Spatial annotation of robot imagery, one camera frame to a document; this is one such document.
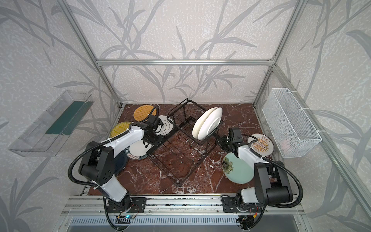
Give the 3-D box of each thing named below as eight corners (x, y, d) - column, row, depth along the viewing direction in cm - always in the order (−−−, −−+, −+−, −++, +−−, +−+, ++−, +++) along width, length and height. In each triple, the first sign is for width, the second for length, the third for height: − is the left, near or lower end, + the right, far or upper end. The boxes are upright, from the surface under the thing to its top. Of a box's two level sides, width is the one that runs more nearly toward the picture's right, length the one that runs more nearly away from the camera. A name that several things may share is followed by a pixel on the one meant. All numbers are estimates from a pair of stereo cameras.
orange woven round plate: (137, 123, 111) (136, 121, 109) (131, 111, 118) (130, 110, 116) (157, 113, 117) (157, 112, 115) (151, 103, 124) (150, 101, 123)
